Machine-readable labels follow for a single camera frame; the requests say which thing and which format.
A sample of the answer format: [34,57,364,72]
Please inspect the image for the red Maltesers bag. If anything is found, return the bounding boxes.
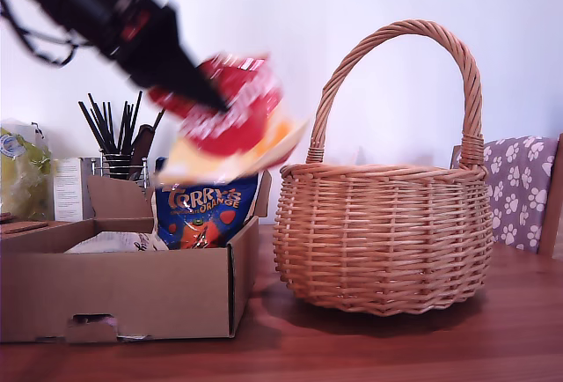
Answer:
[147,52,313,185]

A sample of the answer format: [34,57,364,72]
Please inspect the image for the blue Terry's orange bag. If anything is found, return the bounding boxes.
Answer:
[151,157,260,252]

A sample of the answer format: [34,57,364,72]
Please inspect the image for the white Galaxy bag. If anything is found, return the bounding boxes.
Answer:
[64,231,171,254]

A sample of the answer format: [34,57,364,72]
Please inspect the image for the brown cardboard box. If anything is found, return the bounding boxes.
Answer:
[0,169,274,344]

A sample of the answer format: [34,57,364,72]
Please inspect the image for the white carton with small print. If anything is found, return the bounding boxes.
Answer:
[53,158,96,223]

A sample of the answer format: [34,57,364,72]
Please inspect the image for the yellow green plastic bag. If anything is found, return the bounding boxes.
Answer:
[0,120,55,220]

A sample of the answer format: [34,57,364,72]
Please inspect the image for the brown wooden board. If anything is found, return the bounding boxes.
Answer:
[0,221,49,237]

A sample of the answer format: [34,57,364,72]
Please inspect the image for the purple paw print cloth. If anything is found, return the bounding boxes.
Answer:
[457,135,559,253]

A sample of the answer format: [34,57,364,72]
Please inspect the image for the wooden handled utensil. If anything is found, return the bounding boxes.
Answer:
[130,124,156,180]

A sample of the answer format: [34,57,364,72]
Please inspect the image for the chrome wire utensil holder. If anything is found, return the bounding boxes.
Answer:
[81,149,149,181]

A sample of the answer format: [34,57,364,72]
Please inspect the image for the thick black cable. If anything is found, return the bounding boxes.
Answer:
[0,0,78,66]

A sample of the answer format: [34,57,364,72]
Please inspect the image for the woven wicker basket with handle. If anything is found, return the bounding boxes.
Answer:
[272,18,494,317]

